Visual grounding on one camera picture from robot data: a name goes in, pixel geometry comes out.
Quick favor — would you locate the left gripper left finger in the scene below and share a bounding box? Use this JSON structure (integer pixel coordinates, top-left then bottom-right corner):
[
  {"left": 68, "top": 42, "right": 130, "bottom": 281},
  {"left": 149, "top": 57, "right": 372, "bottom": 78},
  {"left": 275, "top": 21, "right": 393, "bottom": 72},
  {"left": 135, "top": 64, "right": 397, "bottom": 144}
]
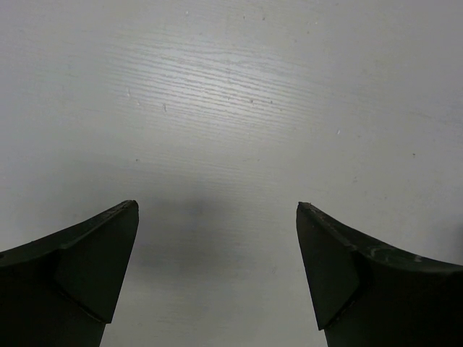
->
[{"left": 1, "top": 200, "right": 139, "bottom": 346}]

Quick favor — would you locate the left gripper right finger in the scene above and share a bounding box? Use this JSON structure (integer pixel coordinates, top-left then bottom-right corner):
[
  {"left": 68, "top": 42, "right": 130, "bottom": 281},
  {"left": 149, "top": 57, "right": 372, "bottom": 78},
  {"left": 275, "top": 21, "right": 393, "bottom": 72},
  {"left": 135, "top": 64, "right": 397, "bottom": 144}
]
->
[{"left": 296, "top": 202, "right": 462, "bottom": 346}]

